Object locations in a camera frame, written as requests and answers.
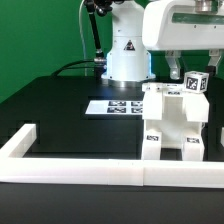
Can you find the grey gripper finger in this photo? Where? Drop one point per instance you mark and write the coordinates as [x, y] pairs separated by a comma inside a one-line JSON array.
[[216, 56], [172, 57]]

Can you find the white chair seat part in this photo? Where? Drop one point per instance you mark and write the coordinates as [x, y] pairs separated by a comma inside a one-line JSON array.
[[173, 130]]

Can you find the white chair back frame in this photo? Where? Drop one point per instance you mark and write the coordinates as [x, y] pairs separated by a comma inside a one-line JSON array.
[[162, 100]]

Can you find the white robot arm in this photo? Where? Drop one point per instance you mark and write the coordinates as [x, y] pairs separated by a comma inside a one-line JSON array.
[[129, 62]]

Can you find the white fiducial marker sheet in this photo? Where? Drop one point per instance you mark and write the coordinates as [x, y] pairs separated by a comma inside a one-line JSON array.
[[114, 107]]

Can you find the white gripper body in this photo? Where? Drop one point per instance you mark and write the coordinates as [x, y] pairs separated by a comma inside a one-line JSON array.
[[175, 25]]

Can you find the white tagged cube nut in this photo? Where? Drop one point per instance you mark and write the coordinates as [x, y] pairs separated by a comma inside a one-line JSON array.
[[195, 81], [222, 137]]

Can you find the white U-shaped obstacle fence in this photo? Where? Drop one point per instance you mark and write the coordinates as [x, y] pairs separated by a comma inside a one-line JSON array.
[[16, 168]]

